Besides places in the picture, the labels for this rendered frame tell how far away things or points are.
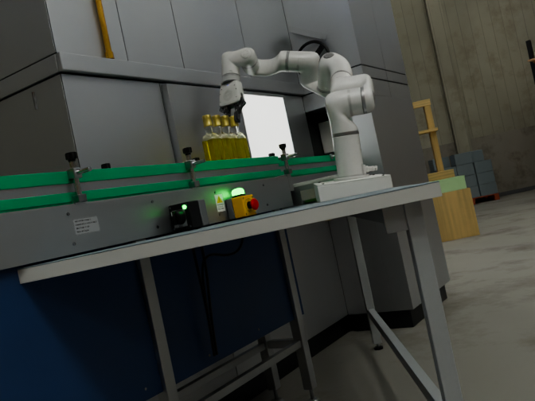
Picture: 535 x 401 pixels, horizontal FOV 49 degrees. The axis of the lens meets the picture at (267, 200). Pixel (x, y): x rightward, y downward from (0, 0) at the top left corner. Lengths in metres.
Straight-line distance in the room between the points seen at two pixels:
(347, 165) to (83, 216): 0.94
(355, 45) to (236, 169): 1.30
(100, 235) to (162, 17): 1.19
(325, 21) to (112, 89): 1.48
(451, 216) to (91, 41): 5.23
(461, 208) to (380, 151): 3.78
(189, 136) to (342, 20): 1.24
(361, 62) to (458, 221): 3.90
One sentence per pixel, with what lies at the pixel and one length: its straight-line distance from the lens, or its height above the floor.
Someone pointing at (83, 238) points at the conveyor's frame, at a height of 0.79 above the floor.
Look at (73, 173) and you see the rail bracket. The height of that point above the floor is 0.95.
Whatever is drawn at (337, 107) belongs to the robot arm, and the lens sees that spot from 2.09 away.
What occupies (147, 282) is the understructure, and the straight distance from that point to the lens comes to 1.70.
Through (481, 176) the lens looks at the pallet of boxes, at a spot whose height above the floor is 0.51.
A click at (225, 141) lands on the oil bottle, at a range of 2.31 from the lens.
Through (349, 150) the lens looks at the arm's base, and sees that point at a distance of 2.08.
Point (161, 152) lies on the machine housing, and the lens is 2.28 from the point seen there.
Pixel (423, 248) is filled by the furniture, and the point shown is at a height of 0.60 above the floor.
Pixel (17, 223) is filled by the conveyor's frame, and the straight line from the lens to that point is 1.46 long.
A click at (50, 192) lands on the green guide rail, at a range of 1.55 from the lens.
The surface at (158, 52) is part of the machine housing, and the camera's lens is 2.44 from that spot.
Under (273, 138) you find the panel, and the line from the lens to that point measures 2.90.
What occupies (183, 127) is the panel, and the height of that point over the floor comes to 1.14.
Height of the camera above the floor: 0.77
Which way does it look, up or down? 1 degrees up
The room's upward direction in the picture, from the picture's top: 12 degrees counter-clockwise
